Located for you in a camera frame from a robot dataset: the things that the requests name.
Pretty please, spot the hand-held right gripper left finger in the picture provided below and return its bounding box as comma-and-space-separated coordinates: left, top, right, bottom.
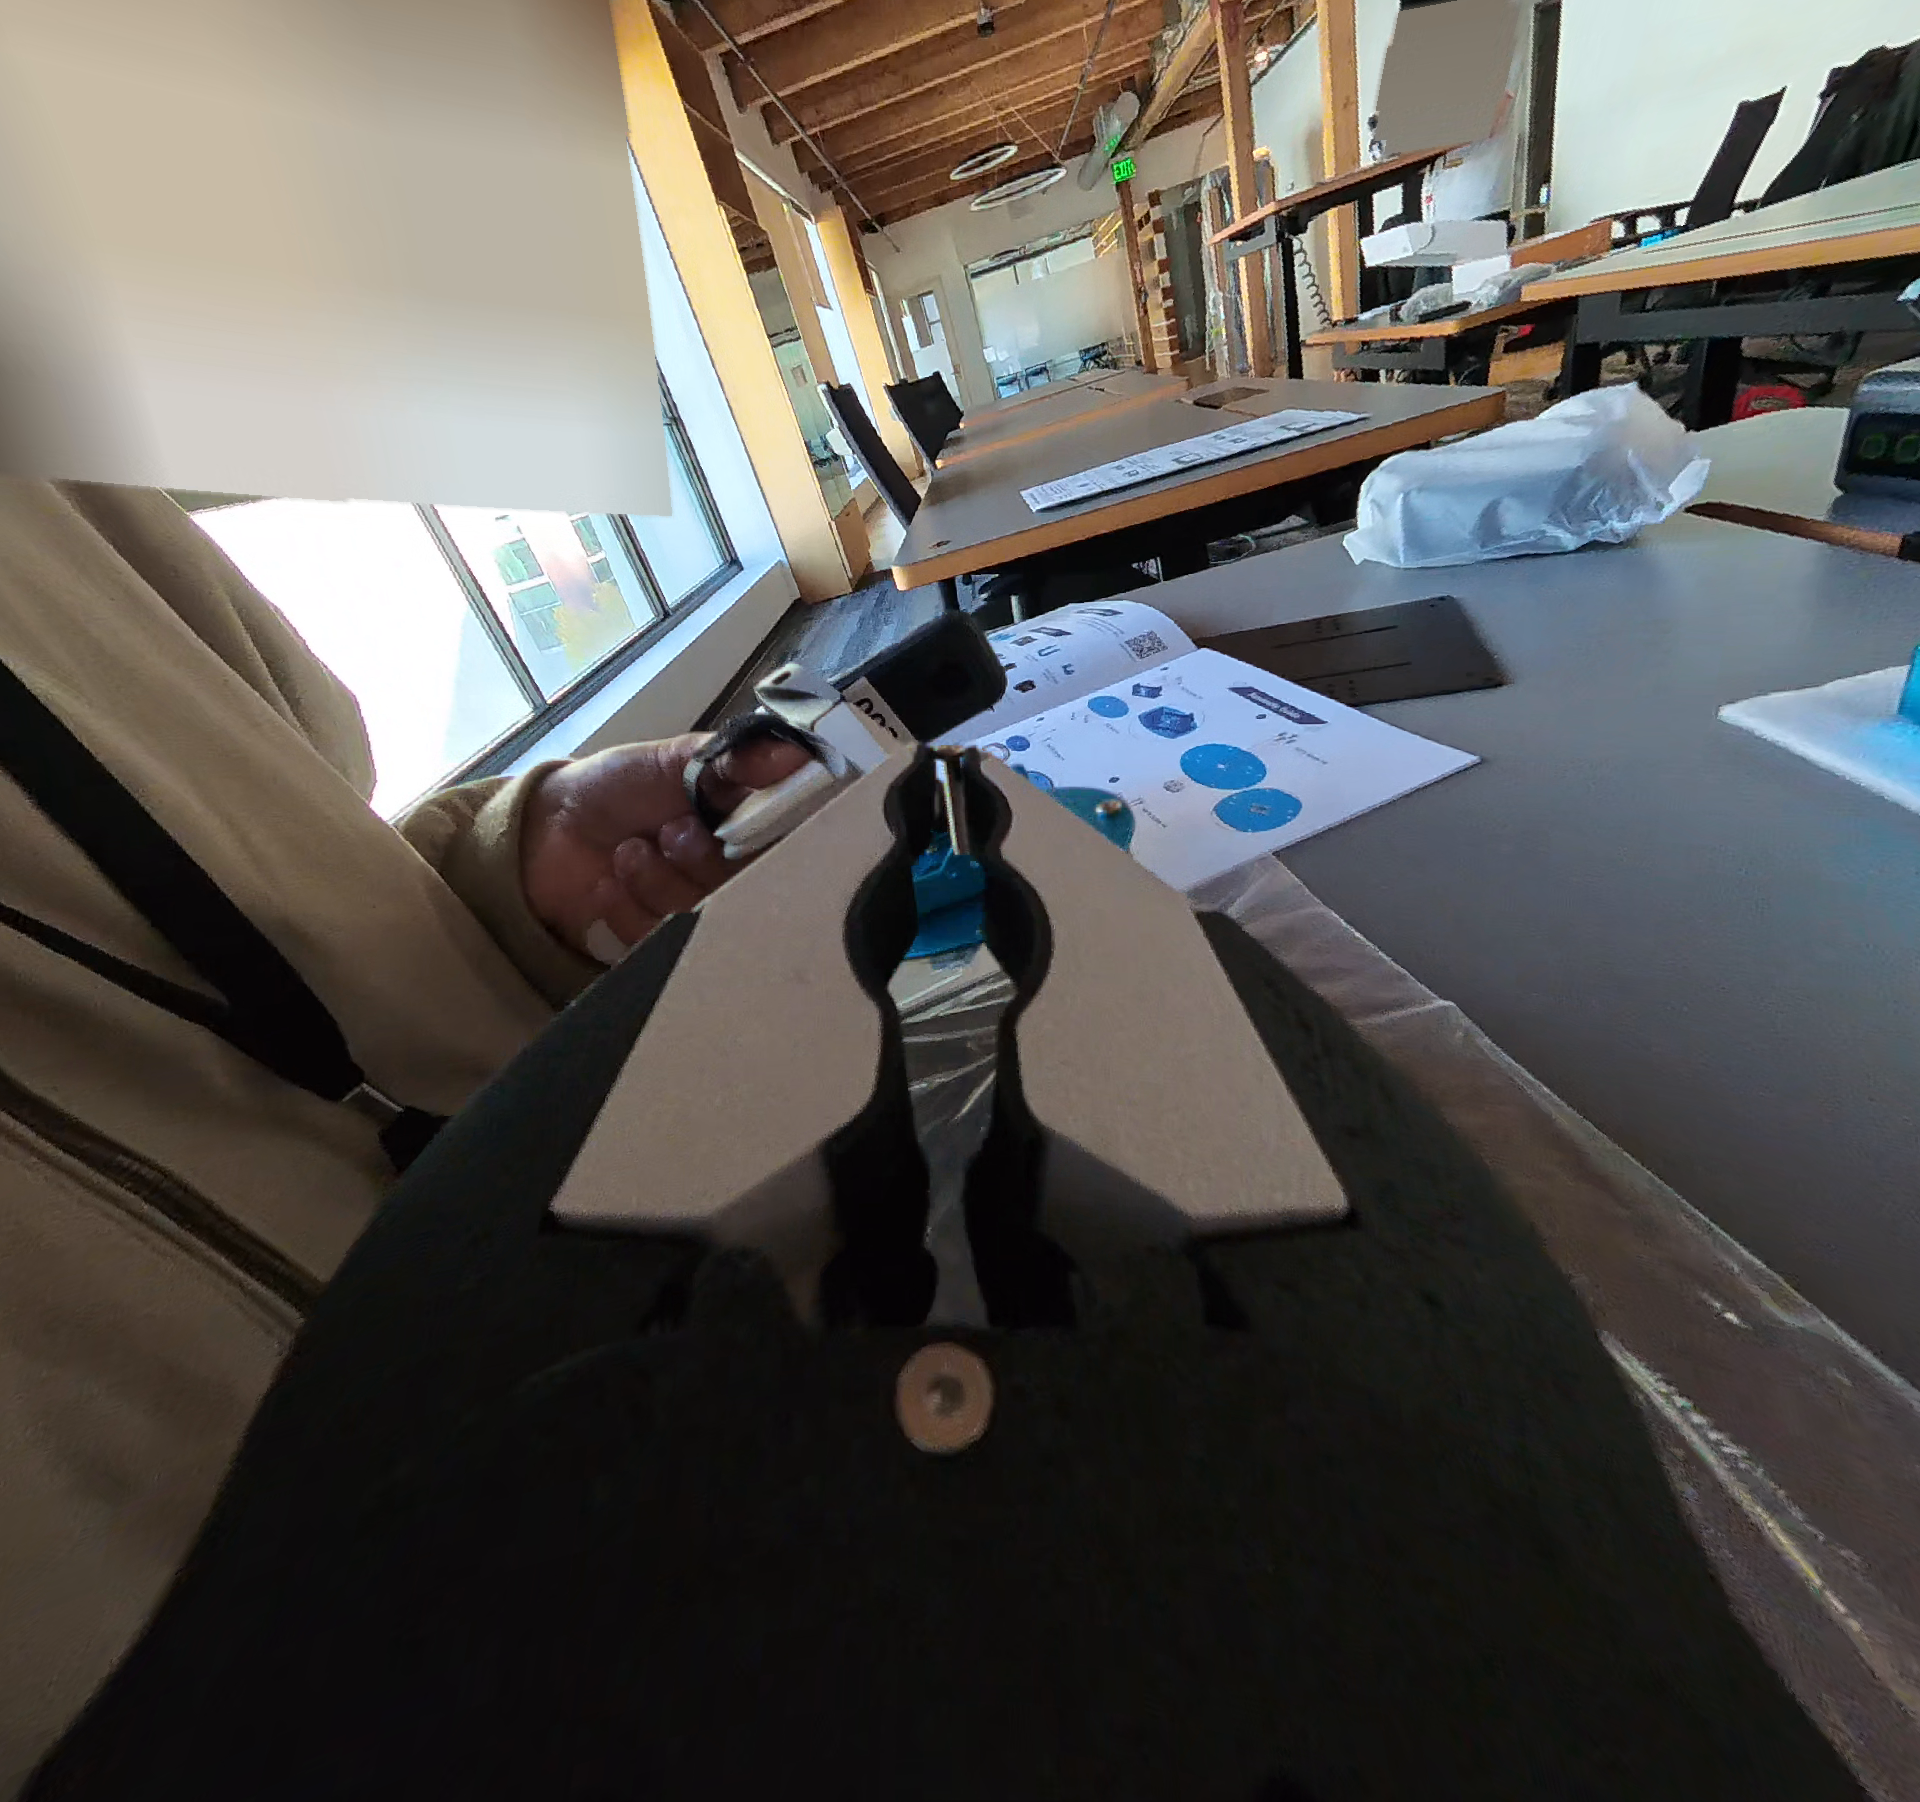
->
546, 745, 940, 1332

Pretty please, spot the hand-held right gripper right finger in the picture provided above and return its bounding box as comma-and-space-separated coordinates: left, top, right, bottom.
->
955, 745, 1351, 1332

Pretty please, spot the blue disc with square bracket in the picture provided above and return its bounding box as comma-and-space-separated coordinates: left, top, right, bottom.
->
900, 777, 1137, 967

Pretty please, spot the wood-edged office desk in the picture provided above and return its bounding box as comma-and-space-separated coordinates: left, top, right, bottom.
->
1517, 163, 1920, 436
1206, 143, 1517, 380
887, 376, 1509, 591

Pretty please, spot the grey desk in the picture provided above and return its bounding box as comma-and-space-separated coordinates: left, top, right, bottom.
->
960, 508, 1920, 1802

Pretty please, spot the person's left hand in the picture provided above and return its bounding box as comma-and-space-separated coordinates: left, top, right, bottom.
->
522, 727, 755, 967

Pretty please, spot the black office chair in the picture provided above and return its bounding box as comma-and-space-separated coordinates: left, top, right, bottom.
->
882, 369, 965, 472
1675, 87, 1790, 241
816, 380, 928, 532

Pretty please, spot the white instruction manual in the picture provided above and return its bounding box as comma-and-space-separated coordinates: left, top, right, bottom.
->
936, 597, 1482, 894

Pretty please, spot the printed paper sheet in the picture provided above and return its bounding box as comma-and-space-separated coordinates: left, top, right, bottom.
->
1019, 406, 1372, 516

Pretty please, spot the black metal plate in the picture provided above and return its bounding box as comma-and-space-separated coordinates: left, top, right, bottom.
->
1196, 595, 1507, 709

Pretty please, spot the clear plastic bag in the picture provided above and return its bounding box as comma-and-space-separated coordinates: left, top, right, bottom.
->
895, 856, 1920, 1774

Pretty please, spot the large side window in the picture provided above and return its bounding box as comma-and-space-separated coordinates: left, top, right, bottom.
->
171, 376, 747, 818

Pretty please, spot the white plastic bag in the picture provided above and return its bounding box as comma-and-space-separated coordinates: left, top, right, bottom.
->
1338, 382, 1714, 572

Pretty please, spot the flat white box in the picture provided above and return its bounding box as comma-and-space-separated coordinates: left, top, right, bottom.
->
1356, 218, 1511, 270

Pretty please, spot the white foam sheet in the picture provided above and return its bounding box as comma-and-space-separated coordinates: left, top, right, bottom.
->
1716, 661, 1920, 809

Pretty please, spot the grey device with green lights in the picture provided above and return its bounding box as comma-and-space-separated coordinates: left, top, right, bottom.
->
1830, 364, 1920, 532

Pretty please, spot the black shoulder strap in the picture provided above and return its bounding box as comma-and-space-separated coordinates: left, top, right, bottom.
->
0, 661, 451, 1174

